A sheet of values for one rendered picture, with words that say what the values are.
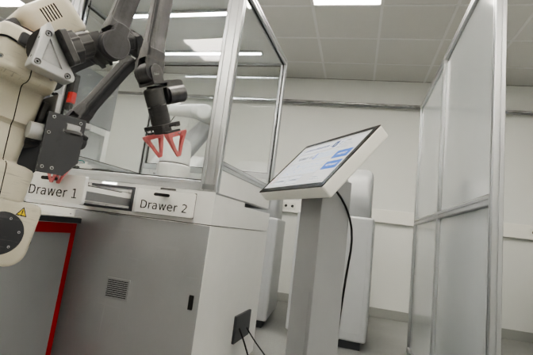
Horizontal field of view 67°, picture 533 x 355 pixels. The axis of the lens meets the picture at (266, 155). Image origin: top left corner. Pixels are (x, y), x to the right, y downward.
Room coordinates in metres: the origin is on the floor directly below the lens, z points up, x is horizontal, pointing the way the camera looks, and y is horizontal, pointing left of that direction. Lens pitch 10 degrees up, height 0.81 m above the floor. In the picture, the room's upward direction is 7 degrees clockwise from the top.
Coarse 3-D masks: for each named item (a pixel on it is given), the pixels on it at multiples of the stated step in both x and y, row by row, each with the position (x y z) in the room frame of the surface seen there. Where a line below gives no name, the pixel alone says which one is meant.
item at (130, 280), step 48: (96, 240) 1.95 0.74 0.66; (144, 240) 1.88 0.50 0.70; (192, 240) 1.82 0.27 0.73; (240, 240) 2.21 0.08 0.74; (96, 288) 1.94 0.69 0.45; (144, 288) 1.87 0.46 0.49; (192, 288) 1.81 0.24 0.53; (240, 288) 2.31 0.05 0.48; (96, 336) 1.93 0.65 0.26; (144, 336) 1.86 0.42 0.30; (192, 336) 1.80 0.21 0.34; (240, 336) 2.37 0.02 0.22
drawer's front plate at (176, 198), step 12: (144, 192) 1.87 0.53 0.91; (156, 192) 1.86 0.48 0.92; (168, 192) 1.84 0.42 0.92; (180, 192) 1.82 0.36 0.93; (144, 204) 1.87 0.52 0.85; (168, 204) 1.84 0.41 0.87; (180, 204) 1.82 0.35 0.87; (192, 204) 1.80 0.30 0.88; (180, 216) 1.82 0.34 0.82; (192, 216) 1.81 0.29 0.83
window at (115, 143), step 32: (96, 0) 2.06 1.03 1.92; (192, 0) 1.89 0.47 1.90; (224, 0) 1.84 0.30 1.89; (192, 32) 1.88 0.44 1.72; (192, 64) 1.87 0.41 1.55; (128, 96) 1.97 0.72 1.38; (192, 96) 1.87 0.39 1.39; (96, 128) 2.01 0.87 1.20; (128, 128) 1.96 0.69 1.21; (192, 128) 1.86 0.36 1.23; (96, 160) 2.00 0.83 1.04; (128, 160) 1.95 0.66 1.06; (160, 160) 1.90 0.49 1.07; (192, 160) 1.85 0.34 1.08
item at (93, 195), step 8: (88, 192) 1.64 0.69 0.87; (96, 192) 1.68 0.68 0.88; (104, 192) 1.73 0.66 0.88; (112, 192) 1.78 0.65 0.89; (88, 200) 1.65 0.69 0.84; (96, 200) 1.69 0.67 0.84; (104, 200) 1.74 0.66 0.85; (112, 200) 1.79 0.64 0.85; (120, 200) 1.84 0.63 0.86; (128, 200) 1.90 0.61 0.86
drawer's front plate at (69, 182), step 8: (40, 176) 1.65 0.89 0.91; (64, 176) 1.61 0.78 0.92; (72, 176) 1.60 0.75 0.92; (80, 176) 1.59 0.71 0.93; (40, 184) 1.64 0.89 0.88; (48, 184) 1.63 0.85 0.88; (56, 184) 1.62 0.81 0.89; (64, 184) 1.61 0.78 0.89; (72, 184) 1.60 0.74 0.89; (80, 184) 1.59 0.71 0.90; (72, 192) 1.60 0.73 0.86; (80, 192) 1.59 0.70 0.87; (56, 200) 1.62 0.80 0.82; (64, 200) 1.61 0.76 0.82; (72, 200) 1.60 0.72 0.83; (80, 200) 1.59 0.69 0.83
